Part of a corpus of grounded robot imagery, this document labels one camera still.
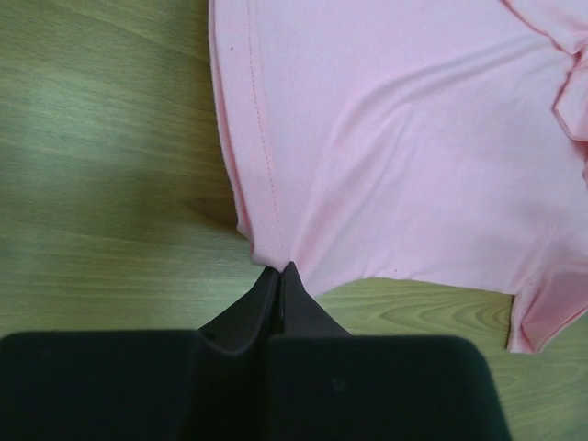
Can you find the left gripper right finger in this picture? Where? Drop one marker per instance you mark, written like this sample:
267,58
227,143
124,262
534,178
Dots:
326,384

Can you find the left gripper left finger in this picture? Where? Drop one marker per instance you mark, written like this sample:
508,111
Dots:
204,384

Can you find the pink t shirt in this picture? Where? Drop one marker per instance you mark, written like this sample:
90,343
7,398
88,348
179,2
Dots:
436,141

